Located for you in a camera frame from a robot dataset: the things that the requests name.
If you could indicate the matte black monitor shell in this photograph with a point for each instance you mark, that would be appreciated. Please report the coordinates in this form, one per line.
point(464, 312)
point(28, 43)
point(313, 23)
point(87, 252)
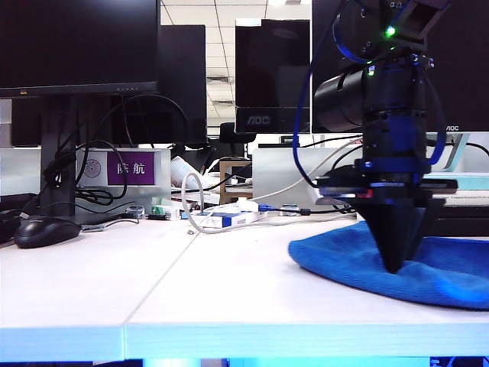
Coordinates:
point(182, 76)

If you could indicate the white book with text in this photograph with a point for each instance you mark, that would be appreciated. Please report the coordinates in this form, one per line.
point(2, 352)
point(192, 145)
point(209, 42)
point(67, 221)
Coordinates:
point(473, 199)

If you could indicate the small silver flat object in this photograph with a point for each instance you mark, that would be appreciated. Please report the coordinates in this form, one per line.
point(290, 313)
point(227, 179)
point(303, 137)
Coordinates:
point(92, 228)

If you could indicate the small wooden shelf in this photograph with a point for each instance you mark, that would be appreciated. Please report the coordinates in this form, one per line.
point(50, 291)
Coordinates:
point(224, 179)

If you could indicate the white teal monitor stand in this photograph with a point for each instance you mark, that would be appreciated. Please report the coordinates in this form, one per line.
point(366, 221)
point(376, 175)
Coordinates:
point(460, 151)

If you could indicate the purple name sign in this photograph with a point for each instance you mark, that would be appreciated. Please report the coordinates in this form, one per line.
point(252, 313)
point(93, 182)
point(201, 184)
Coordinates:
point(130, 168)

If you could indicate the small black stick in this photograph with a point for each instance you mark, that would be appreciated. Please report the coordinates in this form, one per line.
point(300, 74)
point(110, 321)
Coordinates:
point(157, 217)

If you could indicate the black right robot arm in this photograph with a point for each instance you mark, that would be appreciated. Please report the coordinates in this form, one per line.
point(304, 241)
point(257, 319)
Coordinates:
point(393, 91)

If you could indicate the small clear container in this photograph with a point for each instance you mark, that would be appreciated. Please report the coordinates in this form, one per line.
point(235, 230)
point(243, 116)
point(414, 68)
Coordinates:
point(135, 211)

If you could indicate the right black AOC monitor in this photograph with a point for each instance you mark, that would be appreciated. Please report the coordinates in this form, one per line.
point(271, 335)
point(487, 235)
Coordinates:
point(470, 76)

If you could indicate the glossy black AOC monitor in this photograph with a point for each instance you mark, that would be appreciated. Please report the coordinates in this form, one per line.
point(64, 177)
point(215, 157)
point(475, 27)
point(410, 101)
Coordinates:
point(271, 65)

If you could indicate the wide frosted desk partition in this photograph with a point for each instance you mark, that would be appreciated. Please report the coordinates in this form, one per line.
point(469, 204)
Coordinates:
point(275, 172)

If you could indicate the black low device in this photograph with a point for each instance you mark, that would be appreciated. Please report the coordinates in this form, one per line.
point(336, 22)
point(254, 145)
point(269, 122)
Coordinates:
point(6, 225)

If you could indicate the flat printed booklet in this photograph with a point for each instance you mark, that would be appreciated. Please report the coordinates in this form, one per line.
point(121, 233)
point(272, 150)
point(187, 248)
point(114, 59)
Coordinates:
point(204, 197)

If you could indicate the blue microfiber rag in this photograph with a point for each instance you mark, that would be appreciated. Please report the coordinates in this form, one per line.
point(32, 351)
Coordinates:
point(344, 260)

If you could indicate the black office chair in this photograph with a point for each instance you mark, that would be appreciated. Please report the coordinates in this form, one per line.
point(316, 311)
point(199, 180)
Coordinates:
point(231, 134)

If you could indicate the black computer mouse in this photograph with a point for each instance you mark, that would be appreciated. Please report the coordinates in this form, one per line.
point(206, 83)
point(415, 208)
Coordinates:
point(44, 231)

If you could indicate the black monitor stand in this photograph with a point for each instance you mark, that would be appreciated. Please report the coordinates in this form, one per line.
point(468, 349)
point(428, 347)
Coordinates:
point(56, 126)

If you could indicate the black slanted stand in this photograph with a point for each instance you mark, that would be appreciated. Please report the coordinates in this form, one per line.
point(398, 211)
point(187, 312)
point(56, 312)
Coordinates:
point(197, 156)

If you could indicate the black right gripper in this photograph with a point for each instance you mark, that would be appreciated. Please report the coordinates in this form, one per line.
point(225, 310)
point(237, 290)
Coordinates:
point(386, 187)

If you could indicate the green and white box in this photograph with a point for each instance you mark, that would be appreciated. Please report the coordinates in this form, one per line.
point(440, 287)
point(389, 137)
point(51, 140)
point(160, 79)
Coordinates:
point(159, 210)

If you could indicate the blue and white box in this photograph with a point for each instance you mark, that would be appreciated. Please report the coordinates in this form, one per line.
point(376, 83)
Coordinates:
point(227, 221)

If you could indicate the large black monitor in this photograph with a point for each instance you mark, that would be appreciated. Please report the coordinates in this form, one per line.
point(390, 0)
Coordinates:
point(76, 42)

